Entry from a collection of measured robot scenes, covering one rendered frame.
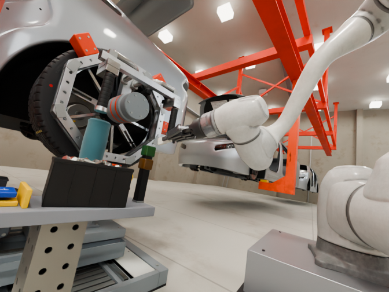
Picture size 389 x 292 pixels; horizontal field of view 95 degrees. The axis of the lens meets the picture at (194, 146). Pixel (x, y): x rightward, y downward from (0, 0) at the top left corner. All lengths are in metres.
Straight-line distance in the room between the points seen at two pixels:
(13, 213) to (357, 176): 0.80
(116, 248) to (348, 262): 0.96
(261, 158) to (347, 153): 14.67
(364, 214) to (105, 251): 1.03
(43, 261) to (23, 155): 6.55
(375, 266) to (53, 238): 0.77
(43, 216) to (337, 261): 0.71
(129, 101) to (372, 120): 15.68
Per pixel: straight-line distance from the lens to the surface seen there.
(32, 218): 0.53
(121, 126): 1.12
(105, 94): 0.74
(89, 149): 0.81
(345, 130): 15.65
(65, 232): 0.59
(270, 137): 0.65
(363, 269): 0.66
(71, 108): 1.45
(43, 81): 1.02
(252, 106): 0.55
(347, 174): 0.64
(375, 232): 0.52
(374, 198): 0.52
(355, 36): 0.80
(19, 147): 7.07
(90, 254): 1.10
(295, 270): 0.57
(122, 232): 1.17
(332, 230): 0.65
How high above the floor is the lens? 0.58
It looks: 9 degrees up
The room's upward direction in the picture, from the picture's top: 9 degrees clockwise
